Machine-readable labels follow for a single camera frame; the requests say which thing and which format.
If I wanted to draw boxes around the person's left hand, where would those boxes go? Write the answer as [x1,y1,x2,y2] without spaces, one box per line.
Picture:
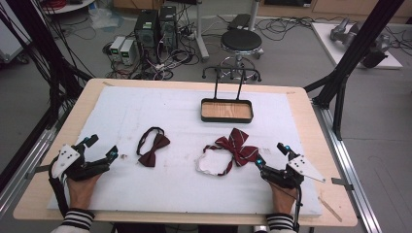
[66,173,103,212]

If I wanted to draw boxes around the white power supply unit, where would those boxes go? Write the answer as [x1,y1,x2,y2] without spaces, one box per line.
[120,38,137,66]
[109,35,126,62]

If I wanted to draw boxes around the grey metal bracket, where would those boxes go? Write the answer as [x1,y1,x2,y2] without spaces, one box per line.
[24,163,52,181]
[330,177,355,191]

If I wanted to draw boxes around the person's right hand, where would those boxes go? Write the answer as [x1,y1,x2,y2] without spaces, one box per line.
[267,181,299,216]

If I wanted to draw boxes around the black rack with wooden tray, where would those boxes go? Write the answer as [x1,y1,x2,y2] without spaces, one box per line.
[199,65,262,124]

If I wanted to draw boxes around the aluminium rail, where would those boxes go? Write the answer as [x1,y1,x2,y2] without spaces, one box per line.
[0,108,72,218]
[311,98,384,233]

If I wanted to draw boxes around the black round stool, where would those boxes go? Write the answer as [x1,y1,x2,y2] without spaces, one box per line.
[219,28,265,83]

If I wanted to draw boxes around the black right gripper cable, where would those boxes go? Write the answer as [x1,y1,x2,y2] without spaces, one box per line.
[292,183,304,232]

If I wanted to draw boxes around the grey robot part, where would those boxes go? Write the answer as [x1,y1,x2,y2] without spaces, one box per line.
[328,17,361,47]

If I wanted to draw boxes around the striped red bow tie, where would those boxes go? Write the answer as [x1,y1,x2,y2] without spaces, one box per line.
[194,127,260,177]

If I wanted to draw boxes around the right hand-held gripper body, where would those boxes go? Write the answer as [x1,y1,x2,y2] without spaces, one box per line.
[260,154,326,190]

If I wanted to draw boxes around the plain dark red bow tie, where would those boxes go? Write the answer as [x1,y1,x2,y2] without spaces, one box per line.
[136,126,172,168]

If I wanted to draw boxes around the thin wooden stick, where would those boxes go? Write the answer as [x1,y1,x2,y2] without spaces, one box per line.
[317,196,344,223]

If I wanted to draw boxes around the flat black box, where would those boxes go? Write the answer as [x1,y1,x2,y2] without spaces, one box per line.
[227,13,253,32]

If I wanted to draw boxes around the light wooden table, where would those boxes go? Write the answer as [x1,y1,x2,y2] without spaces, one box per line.
[13,77,359,228]

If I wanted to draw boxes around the white foam mat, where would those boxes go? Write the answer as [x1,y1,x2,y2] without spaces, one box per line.
[47,84,325,218]

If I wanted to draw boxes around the white desk leg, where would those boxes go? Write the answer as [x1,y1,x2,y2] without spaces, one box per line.
[193,0,211,63]

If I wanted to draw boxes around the black metal frame post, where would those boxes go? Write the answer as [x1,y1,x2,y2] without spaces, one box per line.
[303,0,406,141]
[0,0,95,131]

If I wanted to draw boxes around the tangle of floor cables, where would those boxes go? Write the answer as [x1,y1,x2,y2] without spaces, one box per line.
[102,30,203,82]

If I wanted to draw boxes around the white floor board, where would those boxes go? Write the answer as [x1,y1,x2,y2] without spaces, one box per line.
[310,21,404,70]

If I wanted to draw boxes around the black computer tower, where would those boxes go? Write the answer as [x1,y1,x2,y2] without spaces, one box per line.
[133,9,160,63]
[157,5,179,53]

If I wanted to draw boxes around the black floor cables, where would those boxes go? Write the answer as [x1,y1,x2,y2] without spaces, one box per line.
[254,15,328,43]

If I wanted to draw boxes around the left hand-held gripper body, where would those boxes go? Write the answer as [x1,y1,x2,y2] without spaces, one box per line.
[50,142,111,183]

